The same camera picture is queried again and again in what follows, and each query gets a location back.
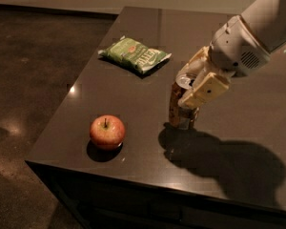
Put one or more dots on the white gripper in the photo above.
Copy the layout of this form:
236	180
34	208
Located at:
234	47

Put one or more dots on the orange soda can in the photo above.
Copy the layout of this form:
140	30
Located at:
180	118

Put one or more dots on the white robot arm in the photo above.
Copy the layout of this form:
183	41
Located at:
266	19

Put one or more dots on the red apple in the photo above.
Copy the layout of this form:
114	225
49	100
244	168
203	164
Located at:
107	132

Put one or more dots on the green chip bag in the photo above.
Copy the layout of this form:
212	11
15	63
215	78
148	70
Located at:
131	54

